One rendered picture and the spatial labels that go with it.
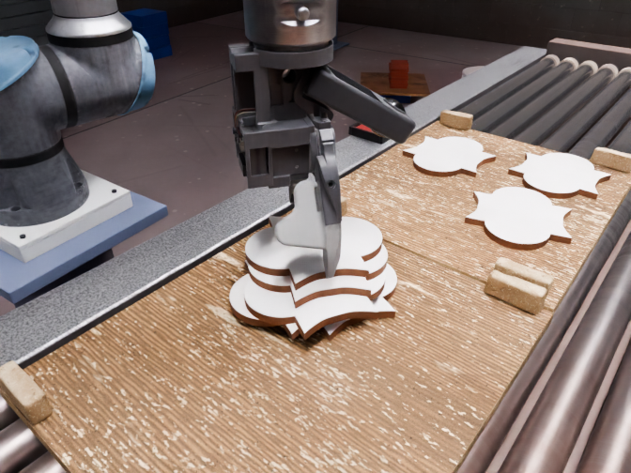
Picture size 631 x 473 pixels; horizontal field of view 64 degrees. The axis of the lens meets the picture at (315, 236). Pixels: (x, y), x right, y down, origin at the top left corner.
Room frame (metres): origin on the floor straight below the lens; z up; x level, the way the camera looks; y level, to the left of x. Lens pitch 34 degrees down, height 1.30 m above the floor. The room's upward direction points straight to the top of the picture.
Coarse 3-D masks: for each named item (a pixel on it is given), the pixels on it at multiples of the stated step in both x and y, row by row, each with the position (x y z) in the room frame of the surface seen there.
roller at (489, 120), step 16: (560, 64) 1.39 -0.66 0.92; (576, 64) 1.42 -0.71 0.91; (544, 80) 1.25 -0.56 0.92; (560, 80) 1.32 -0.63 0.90; (512, 96) 1.13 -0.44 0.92; (528, 96) 1.15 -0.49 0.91; (496, 112) 1.03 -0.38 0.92; (512, 112) 1.07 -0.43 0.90; (480, 128) 0.95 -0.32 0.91; (0, 432) 0.27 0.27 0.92; (16, 432) 0.26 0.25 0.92; (0, 448) 0.25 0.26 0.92; (16, 448) 0.25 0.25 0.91; (32, 448) 0.26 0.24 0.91; (0, 464) 0.24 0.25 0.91; (16, 464) 0.24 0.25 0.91
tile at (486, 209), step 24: (480, 192) 0.63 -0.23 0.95; (504, 192) 0.63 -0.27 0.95; (528, 192) 0.63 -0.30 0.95; (480, 216) 0.57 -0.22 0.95; (504, 216) 0.57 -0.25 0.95; (528, 216) 0.57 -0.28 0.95; (552, 216) 0.57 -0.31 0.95; (504, 240) 0.52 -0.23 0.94; (528, 240) 0.51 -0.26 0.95; (552, 240) 0.53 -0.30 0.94
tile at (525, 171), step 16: (528, 160) 0.74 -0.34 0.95; (544, 160) 0.74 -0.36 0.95; (560, 160) 0.74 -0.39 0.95; (576, 160) 0.74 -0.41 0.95; (528, 176) 0.68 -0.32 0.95; (544, 176) 0.68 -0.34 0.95; (560, 176) 0.68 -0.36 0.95; (576, 176) 0.68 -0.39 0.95; (592, 176) 0.68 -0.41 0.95; (608, 176) 0.69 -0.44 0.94; (544, 192) 0.64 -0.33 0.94; (560, 192) 0.63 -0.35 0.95; (576, 192) 0.64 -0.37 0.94; (592, 192) 0.64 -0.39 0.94
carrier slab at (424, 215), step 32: (448, 128) 0.90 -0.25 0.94; (384, 160) 0.76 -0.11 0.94; (512, 160) 0.76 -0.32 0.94; (352, 192) 0.65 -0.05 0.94; (384, 192) 0.65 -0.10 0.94; (416, 192) 0.65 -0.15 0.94; (448, 192) 0.65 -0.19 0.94; (608, 192) 0.65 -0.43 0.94; (384, 224) 0.56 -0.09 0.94; (416, 224) 0.56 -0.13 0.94; (448, 224) 0.56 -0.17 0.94; (576, 224) 0.56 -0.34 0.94; (448, 256) 0.49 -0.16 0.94; (480, 256) 0.49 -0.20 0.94; (512, 256) 0.49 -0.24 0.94; (544, 256) 0.49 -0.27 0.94; (576, 256) 0.49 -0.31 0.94
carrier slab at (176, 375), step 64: (128, 320) 0.38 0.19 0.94; (192, 320) 0.38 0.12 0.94; (384, 320) 0.38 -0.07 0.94; (448, 320) 0.38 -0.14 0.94; (512, 320) 0.38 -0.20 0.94; (64, 384) 0.30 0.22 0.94; (128, 384) 0.30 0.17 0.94; (192, 384) 0.30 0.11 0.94; (256, 384) 0.30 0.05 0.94; (320, 384) 0.30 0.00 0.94; (384, 384) 0.30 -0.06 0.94; (448, 384) 0.30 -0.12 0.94; (64, 448) 0.24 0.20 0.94; (128, 448) 0.24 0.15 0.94; (192, 448) 0.24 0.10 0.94; (256, 448) 0.24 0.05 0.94; (320, 448) 0.24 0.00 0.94; (384, 448) 0.24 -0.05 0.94; (448, 448) 0.24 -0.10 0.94
